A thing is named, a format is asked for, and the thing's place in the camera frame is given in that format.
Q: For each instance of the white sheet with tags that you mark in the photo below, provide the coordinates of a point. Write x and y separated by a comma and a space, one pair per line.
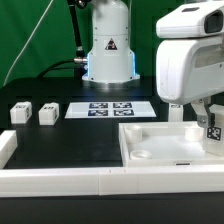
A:
126, 109

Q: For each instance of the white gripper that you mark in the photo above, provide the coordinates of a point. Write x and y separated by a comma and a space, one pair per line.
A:
190, 59

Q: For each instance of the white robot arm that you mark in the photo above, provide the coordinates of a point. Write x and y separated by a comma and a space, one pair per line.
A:
111, 61

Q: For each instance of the white left fence piece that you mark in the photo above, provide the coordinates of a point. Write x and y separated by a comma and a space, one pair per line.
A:
8, 144

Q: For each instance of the white front fence rail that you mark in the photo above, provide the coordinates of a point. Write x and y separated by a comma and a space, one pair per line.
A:
111, 181

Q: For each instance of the white square tabletop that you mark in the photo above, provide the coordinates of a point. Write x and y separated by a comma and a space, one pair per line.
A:
150, 144

